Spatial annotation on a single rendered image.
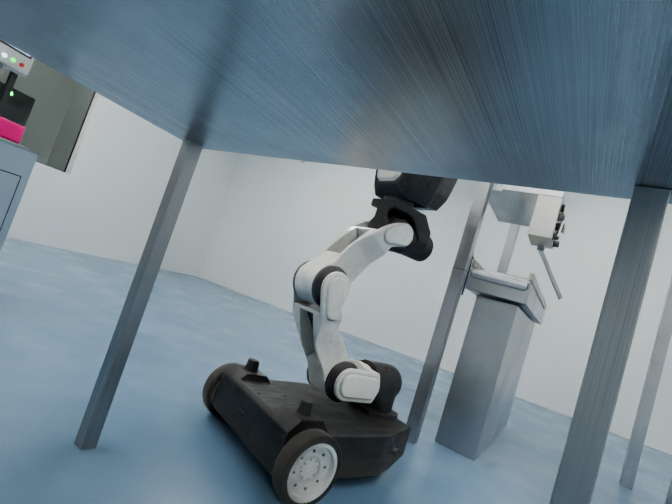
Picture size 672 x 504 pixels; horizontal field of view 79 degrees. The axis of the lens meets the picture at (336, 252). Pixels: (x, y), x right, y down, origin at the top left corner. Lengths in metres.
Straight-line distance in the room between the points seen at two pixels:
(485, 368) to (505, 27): 1.92
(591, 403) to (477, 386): 1.61
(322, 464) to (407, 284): 4.50
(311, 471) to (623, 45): 1.13
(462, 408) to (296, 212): 4.78
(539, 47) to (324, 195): 5.98
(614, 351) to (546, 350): 4.81
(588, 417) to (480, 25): 0.48
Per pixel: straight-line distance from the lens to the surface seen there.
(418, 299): 5.56
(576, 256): 5.57
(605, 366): 0.64
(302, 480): 1.25
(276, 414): 1.27
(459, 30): 0.43
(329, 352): 1.42
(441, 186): 1.61
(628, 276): 0.65
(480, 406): 2.23
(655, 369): 3.11
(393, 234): 1.45
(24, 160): 2.44
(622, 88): 0.48
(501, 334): 2.20
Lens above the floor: 0.59
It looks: 4 degrees up
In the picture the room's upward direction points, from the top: 18 degrees clockwise
